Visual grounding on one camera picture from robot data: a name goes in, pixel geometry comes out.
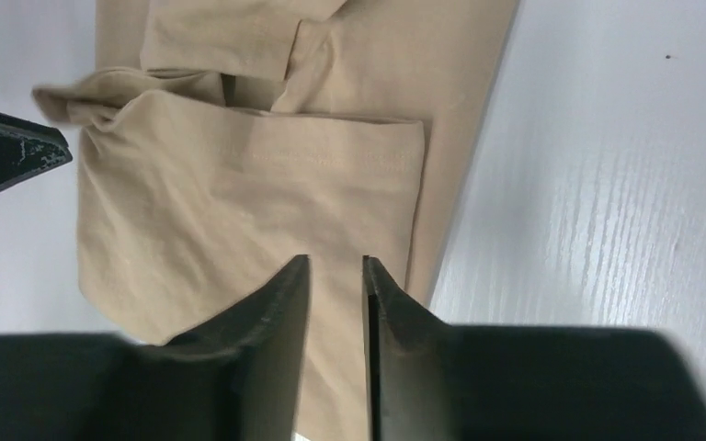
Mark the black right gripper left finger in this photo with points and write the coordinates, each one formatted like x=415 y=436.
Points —
x=234 y=377

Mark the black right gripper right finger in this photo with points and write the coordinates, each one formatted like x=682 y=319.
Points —
x=433 y=380

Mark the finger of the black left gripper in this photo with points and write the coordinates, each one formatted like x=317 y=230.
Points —
x=28 y=149

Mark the beige t shirt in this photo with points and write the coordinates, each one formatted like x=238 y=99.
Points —
x=218 y=139

